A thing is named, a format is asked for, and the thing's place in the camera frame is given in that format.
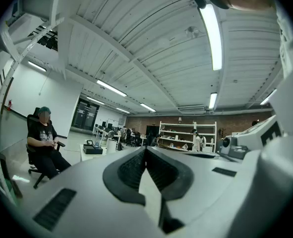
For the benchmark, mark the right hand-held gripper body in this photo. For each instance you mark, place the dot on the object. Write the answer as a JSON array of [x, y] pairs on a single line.
[[257, 133]]

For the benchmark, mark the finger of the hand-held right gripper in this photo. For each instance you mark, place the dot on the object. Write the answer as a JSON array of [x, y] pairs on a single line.
[[200, 157]]

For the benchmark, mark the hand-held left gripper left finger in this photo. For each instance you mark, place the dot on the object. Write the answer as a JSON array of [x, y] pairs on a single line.
[[86, 202]]

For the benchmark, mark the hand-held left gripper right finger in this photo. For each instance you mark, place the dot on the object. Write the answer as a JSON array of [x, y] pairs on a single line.
[[205, 195]]

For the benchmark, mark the white open shelving unit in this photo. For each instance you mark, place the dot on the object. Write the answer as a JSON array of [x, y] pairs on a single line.
[[160, 133]]

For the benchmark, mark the white ceiling air conditioner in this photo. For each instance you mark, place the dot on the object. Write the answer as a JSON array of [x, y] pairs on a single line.
[[192, 108]]

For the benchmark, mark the black rectangular box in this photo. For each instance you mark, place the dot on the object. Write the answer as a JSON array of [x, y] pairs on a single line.
[[91, 149]]

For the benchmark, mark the long ceiling light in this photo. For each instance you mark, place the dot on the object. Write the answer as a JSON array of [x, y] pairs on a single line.
[[212, 38], [111, 88], [37, 66], [95, 100], [148, 107], [213, 100], [123, 110]]

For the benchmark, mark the row of white desks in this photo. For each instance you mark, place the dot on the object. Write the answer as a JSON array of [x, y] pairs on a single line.
[[98, 131]]

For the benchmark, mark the row of black office chairs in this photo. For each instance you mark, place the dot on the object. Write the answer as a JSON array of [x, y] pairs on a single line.
[[130, 135]]

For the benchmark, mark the person's white shirt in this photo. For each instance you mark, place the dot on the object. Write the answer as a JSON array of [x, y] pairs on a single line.
[[290, 58]]

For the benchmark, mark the white whiteboard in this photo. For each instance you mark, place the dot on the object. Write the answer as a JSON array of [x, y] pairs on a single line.
[[112, 123]]

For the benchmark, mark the black glass double door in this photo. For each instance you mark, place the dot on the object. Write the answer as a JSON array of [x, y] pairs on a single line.
[[84, 115]]

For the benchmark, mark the black office chair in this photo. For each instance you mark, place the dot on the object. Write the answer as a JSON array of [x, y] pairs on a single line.
[[31, 123]]

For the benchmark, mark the white ceiling fan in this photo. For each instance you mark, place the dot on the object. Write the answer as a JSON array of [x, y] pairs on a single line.
[[192, 32]]

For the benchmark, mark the red fire extinguisher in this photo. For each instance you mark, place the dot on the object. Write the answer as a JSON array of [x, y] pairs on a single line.
[[10, 105]]

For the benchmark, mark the silver fisheye camera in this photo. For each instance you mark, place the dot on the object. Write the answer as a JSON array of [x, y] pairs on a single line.
[[233, 146]]

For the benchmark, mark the black wall screen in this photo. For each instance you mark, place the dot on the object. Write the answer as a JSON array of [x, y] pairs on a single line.
[[152, 130]]

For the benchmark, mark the black picture frame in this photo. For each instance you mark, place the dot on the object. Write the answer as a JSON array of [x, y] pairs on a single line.
[[89, 142]]

